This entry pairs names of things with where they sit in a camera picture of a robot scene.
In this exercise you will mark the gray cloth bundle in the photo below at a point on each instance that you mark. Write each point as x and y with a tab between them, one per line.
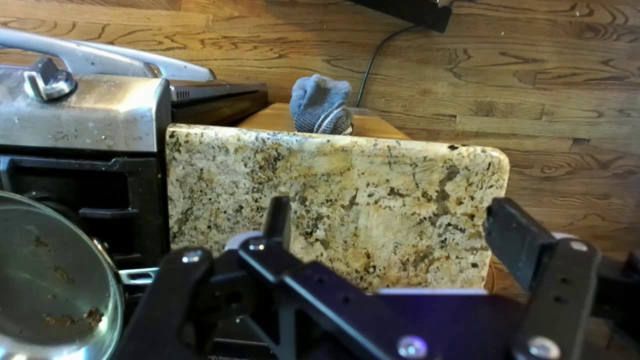
321	103

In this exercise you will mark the stainless steel stove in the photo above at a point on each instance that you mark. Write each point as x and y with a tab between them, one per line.
101	121

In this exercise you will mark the speckled granite countertop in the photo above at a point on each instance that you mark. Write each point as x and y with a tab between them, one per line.
372	200

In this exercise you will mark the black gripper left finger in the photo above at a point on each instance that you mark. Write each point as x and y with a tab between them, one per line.
166	307

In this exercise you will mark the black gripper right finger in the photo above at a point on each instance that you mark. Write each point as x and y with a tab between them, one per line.
561	293

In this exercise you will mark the steel frying pan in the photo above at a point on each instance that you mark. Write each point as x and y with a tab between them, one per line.
53	287

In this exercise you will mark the light wooden board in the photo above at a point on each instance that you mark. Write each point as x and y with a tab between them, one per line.
266	121

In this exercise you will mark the black box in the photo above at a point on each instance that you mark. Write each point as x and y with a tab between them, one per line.
412	10

